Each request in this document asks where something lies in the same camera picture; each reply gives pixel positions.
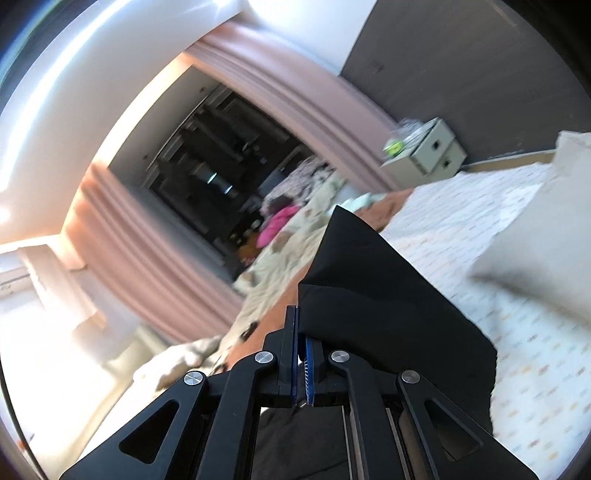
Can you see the small green item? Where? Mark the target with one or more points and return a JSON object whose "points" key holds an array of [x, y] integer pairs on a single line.
{"points": [[395, 146]]}

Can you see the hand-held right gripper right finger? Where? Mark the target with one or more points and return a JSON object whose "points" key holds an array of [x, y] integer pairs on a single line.
{"points": [[310, 367]]}

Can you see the white dotted bed sheet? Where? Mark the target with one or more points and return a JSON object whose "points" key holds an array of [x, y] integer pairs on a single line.
{"points": [[531, 369]]}

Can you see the bright pink garment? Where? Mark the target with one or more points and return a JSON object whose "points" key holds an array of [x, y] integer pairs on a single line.
{"points": [[277, 221]]}

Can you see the black garment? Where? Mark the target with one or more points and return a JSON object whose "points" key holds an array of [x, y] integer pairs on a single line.
{"points": [[369, 286]]}

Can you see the white two-drawer nightstand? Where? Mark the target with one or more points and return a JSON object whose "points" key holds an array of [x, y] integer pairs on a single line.
{"points": [[429, 154]]}

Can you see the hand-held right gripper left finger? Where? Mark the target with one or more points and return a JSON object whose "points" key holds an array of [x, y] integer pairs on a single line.
{"points": [[294, 369]]}

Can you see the light green cloth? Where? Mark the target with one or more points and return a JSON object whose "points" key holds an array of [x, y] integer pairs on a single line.
{"points": [[364, 201]]}

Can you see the pile of patterned clothes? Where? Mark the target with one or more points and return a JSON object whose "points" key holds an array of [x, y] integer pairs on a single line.
{"points": [[300, 177]]}

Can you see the dark window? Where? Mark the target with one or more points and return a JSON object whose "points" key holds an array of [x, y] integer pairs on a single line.
{"points": [[207, 161]]}

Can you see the pink curtain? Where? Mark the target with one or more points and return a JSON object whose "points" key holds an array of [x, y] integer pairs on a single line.
{"points": [[138, 249], [286, 92]]}

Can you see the beige pillow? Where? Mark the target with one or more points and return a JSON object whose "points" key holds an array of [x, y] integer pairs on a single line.
{"points": [[545, 240]]}

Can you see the orange-brown blanket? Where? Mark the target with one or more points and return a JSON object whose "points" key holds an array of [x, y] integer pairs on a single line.
{"points": [[392, 203]]}

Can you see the beige patterned blanket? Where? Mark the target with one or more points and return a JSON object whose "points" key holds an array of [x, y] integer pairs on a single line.
{"points": [[272, 272]]}

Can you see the clear plastic wrap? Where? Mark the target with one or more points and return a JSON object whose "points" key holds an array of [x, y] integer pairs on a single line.
{"points": [[411, 128]]}

